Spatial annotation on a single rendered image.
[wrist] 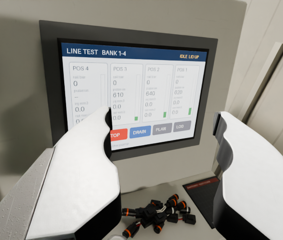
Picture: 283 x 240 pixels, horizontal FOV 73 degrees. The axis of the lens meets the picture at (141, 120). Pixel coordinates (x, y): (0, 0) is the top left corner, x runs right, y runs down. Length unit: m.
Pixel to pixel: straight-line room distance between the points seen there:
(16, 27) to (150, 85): 0.31
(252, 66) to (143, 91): 1.13
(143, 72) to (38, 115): 0.27
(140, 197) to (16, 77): 0.47
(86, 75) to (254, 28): 1.31
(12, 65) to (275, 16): 1.40
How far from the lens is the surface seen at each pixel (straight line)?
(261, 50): 1.54
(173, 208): 0.63
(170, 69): 0.55
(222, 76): 0.69
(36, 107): 0.48
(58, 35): 0.46
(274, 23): 1.53
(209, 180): 0.80
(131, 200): 0.65
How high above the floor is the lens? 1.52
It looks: 32 degrees down
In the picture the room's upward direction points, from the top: 11 degrees clockwise
